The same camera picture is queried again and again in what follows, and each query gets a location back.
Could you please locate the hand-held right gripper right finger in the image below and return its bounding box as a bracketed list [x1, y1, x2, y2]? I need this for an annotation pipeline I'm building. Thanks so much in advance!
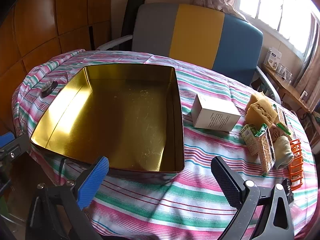
[211, 156, 295, 240]

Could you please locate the small yellow sponge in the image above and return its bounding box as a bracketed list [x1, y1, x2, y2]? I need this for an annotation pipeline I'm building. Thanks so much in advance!
[246, 93, 263, 105]

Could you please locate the striped tablecloth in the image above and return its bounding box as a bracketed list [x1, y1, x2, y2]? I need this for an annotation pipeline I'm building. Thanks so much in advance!
[11, 49, 317, 240]

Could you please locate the window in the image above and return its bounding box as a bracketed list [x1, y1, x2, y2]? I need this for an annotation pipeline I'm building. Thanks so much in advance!
[236, 0, 318, 60]

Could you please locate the wooden cabinet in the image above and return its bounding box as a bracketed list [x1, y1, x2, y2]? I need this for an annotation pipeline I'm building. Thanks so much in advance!
[0, 0, 112, 140]

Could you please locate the green cracker packet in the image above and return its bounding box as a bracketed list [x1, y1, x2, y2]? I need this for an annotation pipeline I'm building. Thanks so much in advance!
[240, 124, 263, 157]
[255, 127, 276, 175]
[273, 104, 293, 136]

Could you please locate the orange plastic rack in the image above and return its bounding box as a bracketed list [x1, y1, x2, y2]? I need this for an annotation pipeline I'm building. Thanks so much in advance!
[287, 139, 305, 191]

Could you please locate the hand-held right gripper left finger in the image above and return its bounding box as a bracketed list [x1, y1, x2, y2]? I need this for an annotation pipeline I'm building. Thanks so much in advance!
[25, 156, 110, 240]

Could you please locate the pink sock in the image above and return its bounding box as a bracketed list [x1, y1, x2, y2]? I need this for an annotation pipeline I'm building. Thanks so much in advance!
[271, 125, 288, 143]

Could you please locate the black respirator mask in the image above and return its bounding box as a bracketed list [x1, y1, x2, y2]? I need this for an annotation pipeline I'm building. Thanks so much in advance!
[284, 179, 295, 203]

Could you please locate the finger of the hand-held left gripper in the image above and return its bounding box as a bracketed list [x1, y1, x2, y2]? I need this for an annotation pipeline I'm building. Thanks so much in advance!
[0, 132, 15, 148]
[0, 134, 31, 162]

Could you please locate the grey yellow blue chair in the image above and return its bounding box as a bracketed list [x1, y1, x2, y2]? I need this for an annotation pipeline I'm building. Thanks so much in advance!
[96, 2, 282, 104]

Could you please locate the black disc with clear cap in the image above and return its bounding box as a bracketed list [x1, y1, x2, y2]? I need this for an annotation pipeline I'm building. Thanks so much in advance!
[40, 79, 58, 98]

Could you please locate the large yellow sponge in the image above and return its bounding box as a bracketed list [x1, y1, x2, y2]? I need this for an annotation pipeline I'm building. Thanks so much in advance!
[246, 99, 278, 128]

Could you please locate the gold tin box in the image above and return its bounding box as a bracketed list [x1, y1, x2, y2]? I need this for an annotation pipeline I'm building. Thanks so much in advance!
[30, 64, 185, 178]

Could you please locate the cream sock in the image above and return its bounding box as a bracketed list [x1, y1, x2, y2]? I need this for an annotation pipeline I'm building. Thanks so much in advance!
[274, 135, 294, 170]

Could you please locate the clear glass jar set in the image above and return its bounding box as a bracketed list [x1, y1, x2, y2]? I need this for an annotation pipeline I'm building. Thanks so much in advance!
[277, 65, 293, 83]

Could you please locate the wooden side table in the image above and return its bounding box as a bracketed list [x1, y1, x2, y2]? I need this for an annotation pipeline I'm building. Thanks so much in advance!
[262, 64, 313, 113]

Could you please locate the white printed carton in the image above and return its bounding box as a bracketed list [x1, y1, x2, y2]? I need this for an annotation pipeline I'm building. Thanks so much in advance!
[264, 47, 283, 70]

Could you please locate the white cardboard box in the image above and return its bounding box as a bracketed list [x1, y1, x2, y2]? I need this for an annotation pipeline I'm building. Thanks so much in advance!
[191, 94, 242, 132]

